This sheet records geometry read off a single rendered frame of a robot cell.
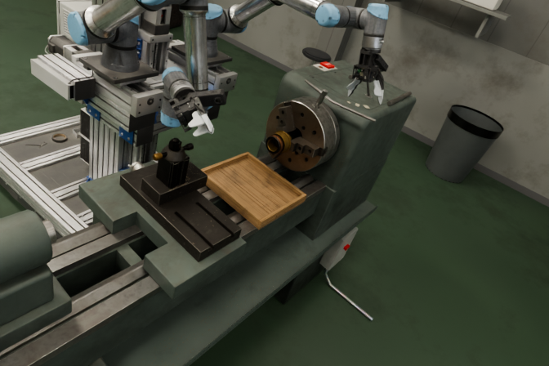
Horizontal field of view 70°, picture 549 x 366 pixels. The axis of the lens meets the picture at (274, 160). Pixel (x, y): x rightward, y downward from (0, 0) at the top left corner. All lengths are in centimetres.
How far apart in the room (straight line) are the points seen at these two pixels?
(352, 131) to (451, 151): 270
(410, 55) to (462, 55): 56
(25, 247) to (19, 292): 12
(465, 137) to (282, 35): 280
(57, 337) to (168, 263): 32
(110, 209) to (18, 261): 43
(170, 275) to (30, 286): 35
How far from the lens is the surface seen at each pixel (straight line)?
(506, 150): 501
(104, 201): 141
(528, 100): 486
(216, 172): 167
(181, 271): 122
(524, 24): 478
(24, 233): 103
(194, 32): 139
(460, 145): 428
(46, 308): 116
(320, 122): 159
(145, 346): 153
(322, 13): 145
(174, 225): 128
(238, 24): 205
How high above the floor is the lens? 186
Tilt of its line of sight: 32 degrees down
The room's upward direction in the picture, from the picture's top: 18 degrees clockwise
